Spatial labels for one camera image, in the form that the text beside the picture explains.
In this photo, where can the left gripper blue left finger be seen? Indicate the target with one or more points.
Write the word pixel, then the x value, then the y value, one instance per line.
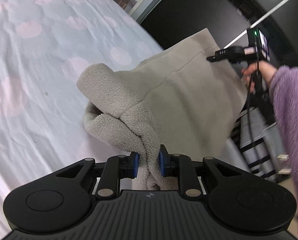
pixel 112 171

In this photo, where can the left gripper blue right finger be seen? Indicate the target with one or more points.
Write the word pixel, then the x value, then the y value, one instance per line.
pixel 181 167

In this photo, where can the beige fleece zip hoodie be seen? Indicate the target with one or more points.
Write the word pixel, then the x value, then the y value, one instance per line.
pixel 176 98

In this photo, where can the person right hand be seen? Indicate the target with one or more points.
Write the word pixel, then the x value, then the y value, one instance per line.
pixel 266 70

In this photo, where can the black wardrobe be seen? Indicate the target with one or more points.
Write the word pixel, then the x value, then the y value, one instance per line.
pixel 170 21

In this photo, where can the striped grey bedside rug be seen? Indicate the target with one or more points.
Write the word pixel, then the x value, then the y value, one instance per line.
pixel 260 146

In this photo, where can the polka dot bed sheet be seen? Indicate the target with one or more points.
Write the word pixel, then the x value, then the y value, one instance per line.
pixel 44 47

